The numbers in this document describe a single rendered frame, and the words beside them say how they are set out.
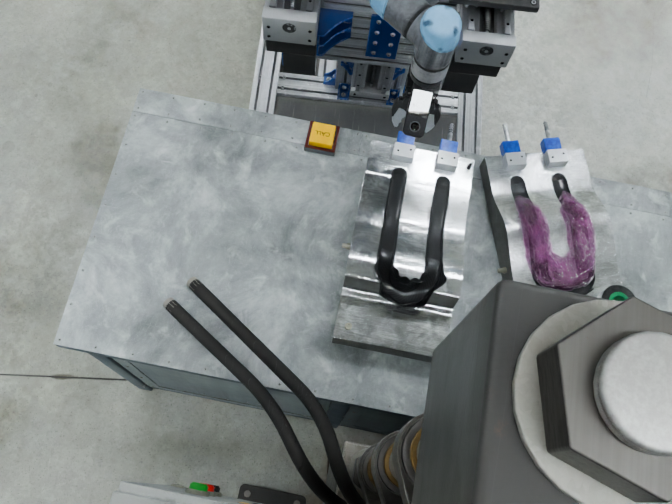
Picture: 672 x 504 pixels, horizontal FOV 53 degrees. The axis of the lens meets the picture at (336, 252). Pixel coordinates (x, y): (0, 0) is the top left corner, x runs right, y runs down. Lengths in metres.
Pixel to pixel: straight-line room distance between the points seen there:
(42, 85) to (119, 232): 1.36
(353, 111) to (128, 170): 1.02
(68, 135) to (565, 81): 2.02
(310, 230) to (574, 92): 1.66
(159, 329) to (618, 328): 1.36
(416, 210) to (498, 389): 1.28
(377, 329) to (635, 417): 1.24
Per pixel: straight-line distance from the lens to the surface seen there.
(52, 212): 2.72
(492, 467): 0.38
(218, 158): 1.78
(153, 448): 2.42
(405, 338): 1.56
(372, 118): 2.53
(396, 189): 1.66
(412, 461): 0.83
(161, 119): 1.85
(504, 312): 0.39
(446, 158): 1.68
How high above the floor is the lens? 2.37
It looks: 70 degrees down
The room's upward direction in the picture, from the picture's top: 10 degrees clockwise
